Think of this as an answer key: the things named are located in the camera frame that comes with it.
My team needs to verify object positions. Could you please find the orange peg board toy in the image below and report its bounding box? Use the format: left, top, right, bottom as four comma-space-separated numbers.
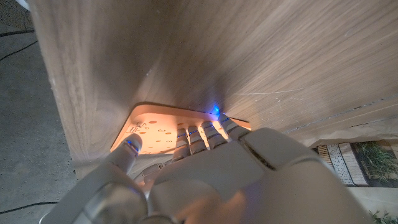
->
110, 103, 252, 156

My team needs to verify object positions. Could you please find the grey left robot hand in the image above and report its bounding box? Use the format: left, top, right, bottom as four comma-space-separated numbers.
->
39, 113, 374, 224

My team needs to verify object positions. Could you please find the printed fabric backdrop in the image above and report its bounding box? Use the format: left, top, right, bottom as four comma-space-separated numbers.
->
298, 116, 398, 224

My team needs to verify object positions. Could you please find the black floor cable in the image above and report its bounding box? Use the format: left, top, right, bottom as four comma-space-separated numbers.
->
0, 39, 39, 62
0, 201, 60, 215

